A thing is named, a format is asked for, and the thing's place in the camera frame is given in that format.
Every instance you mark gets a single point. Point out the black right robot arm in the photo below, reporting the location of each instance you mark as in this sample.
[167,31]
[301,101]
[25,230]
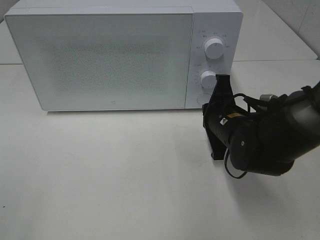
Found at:
[266,137]

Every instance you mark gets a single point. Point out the white microwave door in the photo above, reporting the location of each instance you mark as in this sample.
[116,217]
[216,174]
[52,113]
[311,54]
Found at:
[105,62]

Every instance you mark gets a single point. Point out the round white door button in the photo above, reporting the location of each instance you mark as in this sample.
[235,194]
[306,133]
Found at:
[203,98]

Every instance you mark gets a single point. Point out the white microwave oven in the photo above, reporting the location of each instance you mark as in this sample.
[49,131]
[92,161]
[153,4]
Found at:
[113,55]

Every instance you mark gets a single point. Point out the white microwave knob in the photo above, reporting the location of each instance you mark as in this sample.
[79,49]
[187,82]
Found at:
[214,48]
[208,79]

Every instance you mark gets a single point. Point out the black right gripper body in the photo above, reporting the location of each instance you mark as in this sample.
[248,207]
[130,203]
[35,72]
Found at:
[215,117]

